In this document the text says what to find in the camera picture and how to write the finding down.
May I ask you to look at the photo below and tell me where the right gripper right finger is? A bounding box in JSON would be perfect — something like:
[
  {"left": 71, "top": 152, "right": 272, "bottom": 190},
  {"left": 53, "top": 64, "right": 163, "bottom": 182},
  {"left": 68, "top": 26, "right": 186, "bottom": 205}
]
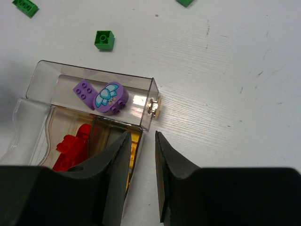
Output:
[{"left": 155, "top": 132, "right": 301, "bottom": 226}]

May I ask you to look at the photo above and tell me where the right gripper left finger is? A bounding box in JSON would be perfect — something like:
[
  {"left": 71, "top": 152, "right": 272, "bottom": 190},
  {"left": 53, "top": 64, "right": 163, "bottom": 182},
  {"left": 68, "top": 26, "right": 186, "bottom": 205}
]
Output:
[{"left": 0, "top": 133, "right": 131, "bottom": 226}]

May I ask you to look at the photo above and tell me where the red long lego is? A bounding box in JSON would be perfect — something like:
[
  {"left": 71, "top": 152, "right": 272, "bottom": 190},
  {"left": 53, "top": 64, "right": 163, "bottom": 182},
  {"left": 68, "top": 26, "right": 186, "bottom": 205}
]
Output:
[{"left": 52, "top": 135, "right": 88, "bottom": 171}]

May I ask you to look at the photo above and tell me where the red lego brick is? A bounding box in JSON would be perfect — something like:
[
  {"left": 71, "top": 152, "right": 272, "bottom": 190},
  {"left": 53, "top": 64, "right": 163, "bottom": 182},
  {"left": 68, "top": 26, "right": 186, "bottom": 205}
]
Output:
[{"left": 76, "top": 123, "right": 91, "bottom": 149}]

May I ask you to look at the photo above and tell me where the yellow lego brick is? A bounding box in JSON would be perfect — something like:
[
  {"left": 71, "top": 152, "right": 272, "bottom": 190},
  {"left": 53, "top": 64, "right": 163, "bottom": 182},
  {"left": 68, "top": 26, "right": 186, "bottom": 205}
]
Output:
[{"left": 126, "top": 132, "right": 140, "bottom": 191}]

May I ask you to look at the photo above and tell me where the purple flower lego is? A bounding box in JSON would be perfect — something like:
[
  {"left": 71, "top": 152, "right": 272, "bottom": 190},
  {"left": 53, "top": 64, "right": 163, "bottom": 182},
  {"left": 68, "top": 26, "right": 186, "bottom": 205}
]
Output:
[{"left": 93, "top": 81, "right": 129, "bottom": 115}]

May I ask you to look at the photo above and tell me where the purple sloped lego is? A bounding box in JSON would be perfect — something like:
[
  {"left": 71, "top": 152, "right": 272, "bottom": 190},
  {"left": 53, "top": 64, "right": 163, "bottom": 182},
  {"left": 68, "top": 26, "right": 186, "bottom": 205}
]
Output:
[{"left": 73, "top": 79, "right": 98, "bottom": 110}]

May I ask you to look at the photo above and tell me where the dark grey plastic container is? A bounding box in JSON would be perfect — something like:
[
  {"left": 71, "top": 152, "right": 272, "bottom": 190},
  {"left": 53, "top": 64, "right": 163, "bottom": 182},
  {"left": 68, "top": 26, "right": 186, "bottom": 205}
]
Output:
[{"left": 87, "top": 117, "right": 143, "bottom": 212}]

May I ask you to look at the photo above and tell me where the clear plastic container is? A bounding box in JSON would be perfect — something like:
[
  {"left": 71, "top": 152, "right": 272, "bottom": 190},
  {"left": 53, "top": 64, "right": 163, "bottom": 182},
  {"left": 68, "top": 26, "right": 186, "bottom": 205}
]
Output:
[{"left": 0, "top": 98, "right": 54, "bottom": 166}]

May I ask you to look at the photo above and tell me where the long smoky clear container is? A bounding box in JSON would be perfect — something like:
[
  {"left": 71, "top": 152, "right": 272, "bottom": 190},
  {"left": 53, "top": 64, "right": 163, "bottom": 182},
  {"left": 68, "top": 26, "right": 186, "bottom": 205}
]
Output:
[{"left": 26, "top": 60, "right": 162, "bottom": 130}]

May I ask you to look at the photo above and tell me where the green square lego near bin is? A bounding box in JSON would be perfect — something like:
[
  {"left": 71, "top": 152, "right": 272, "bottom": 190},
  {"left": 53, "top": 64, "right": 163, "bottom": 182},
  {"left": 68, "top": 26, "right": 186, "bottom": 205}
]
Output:
[{"left": 94, "top": 31, "right": 115, "bottom": 51}]

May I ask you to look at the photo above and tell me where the green square lego far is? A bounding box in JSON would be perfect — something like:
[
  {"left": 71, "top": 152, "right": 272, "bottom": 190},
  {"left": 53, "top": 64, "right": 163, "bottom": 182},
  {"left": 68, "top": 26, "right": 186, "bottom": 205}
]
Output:
[{"left": 176, "top": 0, "right": 194, "bottom": 8}]

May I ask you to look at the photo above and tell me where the long green lego brick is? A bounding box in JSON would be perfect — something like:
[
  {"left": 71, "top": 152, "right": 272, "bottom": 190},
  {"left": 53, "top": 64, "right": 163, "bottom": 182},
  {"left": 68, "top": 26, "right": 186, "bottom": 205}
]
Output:
[{"left": 12, "top": 0, "right": 39, "bottom": 18}]

